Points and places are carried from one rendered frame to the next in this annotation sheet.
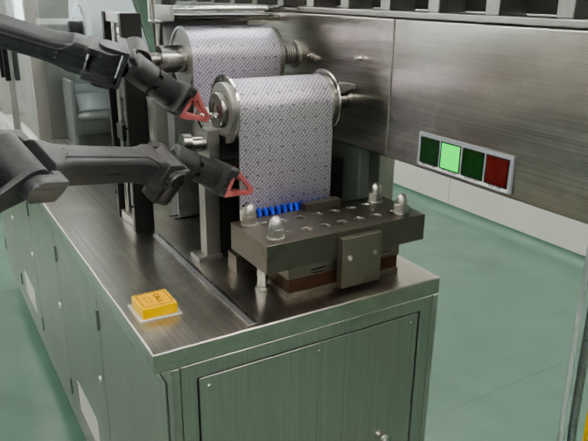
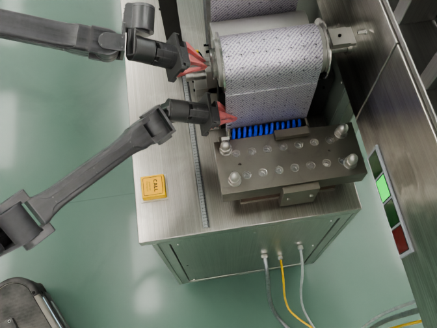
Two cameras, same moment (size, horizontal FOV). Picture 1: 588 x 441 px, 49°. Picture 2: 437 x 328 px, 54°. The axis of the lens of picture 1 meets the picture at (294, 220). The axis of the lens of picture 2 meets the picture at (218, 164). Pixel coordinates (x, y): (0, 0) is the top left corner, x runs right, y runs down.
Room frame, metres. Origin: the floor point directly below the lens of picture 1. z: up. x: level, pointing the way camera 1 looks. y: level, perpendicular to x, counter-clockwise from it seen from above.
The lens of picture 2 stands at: (0.78, -0.12, 2.11)
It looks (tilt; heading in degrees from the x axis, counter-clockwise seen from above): 66 degrees down; 26
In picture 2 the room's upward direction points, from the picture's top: 4 degrees counter-clockwise
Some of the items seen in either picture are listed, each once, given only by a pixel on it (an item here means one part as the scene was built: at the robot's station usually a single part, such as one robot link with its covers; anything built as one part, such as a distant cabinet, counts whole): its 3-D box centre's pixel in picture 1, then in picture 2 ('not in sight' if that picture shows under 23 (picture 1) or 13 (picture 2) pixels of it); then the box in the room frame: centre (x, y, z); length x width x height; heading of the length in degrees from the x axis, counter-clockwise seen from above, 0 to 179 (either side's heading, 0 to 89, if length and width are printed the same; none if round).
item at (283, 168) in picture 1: (286, 173); (268, 108); (1.39, 0.02, 1.11); 0.23 x 0.01 x 0.18; 121
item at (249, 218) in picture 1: (249, 213); (225, 146); (1.27, 0.09, 1.05); 0.04 x 0.04 x 0.04
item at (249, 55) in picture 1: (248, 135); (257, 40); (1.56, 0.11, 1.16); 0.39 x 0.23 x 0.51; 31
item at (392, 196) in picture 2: (462, 160); (388, 200); (1.22, -0.33, 1.18); 0.25 x 0.01 x 0.07; 31
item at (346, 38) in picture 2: (339, 85); (341, 37); (1.54, -0.10, 1.28); 0.06 x 0.05 x 0.02; 121
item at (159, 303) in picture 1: (154, 304); (153, 187); (1.13, 0.27, 0.91); 0.07 x 0.07 x 0.02; 31
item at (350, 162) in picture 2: (402, 202); (352, 159); (1.36, -0.24, 1.05); 0.04 x 0.04 x 0.04
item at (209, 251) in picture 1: (203, 195); (205, 97); (1.39, 0.21, 1.05); 0.06 x 0.05 x 0.31; 121
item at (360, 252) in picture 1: (360, 258); (298, 195); (1.24, -0.14, 0.96); 0.10 x 0.03 x 0.11; 121
